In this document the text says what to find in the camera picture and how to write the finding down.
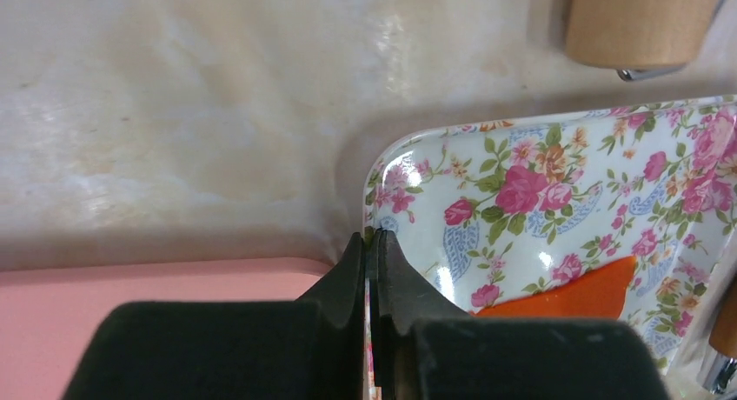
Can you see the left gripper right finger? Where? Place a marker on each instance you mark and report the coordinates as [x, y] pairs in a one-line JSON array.
[[422, 346]]

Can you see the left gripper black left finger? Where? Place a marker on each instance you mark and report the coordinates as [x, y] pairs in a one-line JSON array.
[[308, 348]]

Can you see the floral patterned tray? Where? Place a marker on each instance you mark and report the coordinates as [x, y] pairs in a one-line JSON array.
[[494, 212]]

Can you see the orange-red dough piece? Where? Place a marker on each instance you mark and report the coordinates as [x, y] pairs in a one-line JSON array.
[[597, 294]]

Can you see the pink plastic tray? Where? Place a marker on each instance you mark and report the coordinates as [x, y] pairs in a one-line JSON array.
[[49, 316]]

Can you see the wooden rolling pin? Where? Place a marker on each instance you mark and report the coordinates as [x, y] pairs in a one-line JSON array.
[[638, 38]]

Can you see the metal scraper wooden handle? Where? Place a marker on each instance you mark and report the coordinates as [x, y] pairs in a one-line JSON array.
[[718, 367]]

